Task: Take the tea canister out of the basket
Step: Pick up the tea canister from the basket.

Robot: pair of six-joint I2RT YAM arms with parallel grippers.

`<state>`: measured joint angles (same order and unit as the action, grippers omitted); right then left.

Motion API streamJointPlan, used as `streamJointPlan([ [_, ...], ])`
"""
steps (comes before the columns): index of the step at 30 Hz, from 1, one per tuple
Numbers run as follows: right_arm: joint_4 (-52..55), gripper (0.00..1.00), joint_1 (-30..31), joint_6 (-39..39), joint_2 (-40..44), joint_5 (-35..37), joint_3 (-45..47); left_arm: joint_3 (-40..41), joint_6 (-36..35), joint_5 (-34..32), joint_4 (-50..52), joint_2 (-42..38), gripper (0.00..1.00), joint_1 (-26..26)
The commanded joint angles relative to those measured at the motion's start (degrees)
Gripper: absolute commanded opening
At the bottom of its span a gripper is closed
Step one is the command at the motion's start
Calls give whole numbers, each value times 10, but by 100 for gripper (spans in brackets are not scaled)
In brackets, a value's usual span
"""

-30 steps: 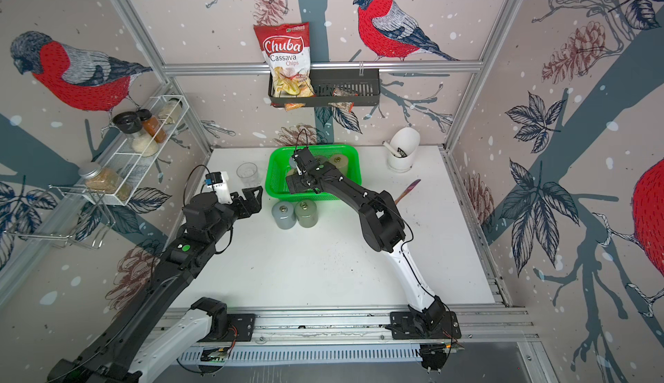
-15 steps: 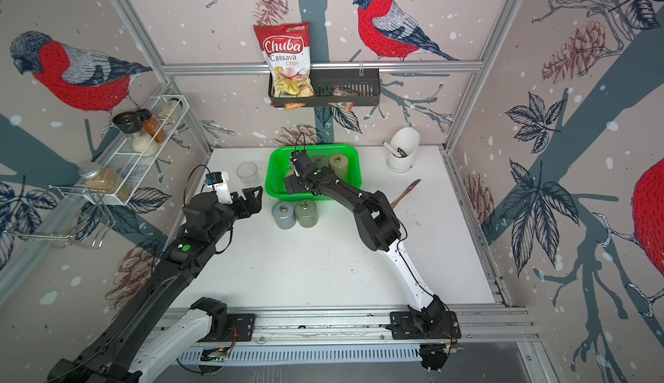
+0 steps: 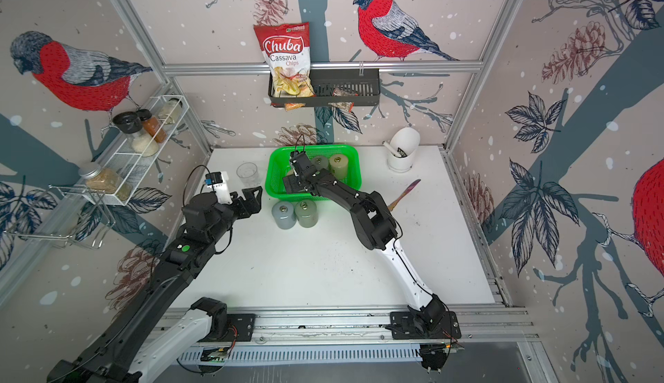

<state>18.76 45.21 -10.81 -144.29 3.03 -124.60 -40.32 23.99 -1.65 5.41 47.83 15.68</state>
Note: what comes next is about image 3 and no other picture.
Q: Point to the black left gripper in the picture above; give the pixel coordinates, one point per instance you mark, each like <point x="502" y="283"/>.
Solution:
<point x="255" y="205"/>

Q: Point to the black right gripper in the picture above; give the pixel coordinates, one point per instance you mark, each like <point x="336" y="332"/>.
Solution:
<point x="289" y="181"/>

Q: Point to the grey-green canister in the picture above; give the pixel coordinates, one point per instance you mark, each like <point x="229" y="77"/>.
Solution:
<point x="321" y="162"/>

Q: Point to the sage green tea canister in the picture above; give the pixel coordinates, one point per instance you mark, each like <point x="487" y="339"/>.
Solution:
<point x="306" y="213"/>

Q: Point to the beige tea canister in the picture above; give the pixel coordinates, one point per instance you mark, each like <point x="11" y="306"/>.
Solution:
<point x="339" y="166"/>

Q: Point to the blue-grey tea canister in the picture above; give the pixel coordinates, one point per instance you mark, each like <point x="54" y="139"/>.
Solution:
<point x="284" y="215"/>

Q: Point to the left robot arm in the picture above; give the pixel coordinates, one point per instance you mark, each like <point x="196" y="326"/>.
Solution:
<point x="109" y="358"/>

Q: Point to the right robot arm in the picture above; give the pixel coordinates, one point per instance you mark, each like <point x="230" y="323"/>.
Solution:
<point x="378" y="230"/>

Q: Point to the green plastic basket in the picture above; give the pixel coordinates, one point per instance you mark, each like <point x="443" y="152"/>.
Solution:
<point x="279" y="166"/>

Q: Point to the clear drinking glass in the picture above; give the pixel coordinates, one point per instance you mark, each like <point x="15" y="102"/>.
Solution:
<point x="249" y="175"/>

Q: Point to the small snack packet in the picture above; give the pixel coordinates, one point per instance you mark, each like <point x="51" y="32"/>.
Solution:
<point x="344" y="93"/>

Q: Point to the white utensil holder cup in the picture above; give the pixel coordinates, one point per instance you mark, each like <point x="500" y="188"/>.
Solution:
<point x="405" y="142"/>

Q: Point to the pale spice jar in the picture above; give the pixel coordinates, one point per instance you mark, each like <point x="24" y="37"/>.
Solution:
<point x="170" y="112"/>

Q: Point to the orange spice bottle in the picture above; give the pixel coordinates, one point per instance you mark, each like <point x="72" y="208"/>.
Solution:
<point x="152" y="125"/>

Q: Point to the red cassava chips bag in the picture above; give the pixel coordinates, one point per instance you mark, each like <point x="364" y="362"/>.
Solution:
<point x="287" y="52"/>

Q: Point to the silver lid grain jar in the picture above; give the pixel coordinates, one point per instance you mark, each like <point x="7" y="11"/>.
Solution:
<point x="99" y="178"/>

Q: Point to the black lid spice jar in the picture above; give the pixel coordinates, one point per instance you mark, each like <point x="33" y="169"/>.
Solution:
<point x="139" y="140"/>

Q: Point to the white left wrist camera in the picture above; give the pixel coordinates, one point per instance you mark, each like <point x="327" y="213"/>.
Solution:
<point x="218" y="182"/>

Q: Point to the white utensil handle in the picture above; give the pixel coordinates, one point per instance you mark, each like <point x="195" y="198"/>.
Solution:
<point x="395" y="152"/>

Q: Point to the black wall basket shelf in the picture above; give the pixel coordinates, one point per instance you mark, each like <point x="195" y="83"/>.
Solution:
<point x="365" y="82"/>

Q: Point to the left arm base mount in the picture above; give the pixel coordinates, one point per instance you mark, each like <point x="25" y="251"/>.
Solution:
<point x="230" y="328"/>

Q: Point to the white wire spice rack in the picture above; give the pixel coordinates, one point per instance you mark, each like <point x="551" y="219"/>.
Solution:
<point x="133" y="167"/>

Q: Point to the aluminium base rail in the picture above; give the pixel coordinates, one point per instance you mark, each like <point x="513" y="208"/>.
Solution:
<point x="357" y="334"/>

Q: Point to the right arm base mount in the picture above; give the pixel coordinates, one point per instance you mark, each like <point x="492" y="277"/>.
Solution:
<point x="435" y="323"/>

